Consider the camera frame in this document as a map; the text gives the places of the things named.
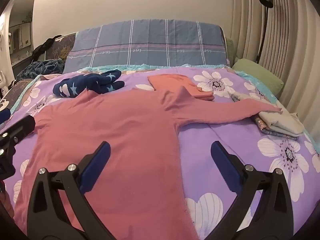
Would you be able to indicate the cream pleated curtain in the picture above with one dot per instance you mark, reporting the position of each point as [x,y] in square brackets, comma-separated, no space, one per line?
[295,55]

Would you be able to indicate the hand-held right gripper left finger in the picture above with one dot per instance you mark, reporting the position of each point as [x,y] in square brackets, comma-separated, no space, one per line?
[96,165]

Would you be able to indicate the blue fuzzy blanket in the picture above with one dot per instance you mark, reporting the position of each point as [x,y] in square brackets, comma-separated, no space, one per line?
[42,67]

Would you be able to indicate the purple floral bedsheet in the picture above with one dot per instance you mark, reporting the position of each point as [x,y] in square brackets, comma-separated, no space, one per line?
[237,135]

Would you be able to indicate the stack of folded grey clothes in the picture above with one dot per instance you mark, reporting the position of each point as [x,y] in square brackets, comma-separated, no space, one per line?
[277,123]

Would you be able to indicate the pink long-sleeve shirt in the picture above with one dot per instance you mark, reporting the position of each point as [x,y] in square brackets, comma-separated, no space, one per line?
[125,130]

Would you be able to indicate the navy star-print garment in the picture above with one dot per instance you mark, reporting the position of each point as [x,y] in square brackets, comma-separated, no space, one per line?
[75,86]

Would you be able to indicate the dark floral pillow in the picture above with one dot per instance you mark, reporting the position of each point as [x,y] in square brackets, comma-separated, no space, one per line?
[62,50]

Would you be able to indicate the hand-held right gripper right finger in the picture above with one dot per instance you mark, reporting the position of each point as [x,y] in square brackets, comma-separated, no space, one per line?
[222,162]

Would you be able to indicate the blue plaid headboard cover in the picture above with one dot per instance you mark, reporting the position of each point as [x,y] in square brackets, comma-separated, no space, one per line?
[150,37]

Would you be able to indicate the arched wall mirror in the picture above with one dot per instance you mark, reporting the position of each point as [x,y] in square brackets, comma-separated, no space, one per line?
[22,30]

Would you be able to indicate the green pillow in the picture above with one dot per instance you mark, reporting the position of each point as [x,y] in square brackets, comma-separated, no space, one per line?
[260,76]

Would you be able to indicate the folded coral garment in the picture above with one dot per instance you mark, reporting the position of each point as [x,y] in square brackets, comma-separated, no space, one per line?
[172,82]

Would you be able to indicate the black garment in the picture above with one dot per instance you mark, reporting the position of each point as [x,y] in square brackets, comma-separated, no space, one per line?
[41,48]

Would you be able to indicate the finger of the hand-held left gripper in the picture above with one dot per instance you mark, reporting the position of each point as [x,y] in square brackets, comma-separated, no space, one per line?
[21,128]

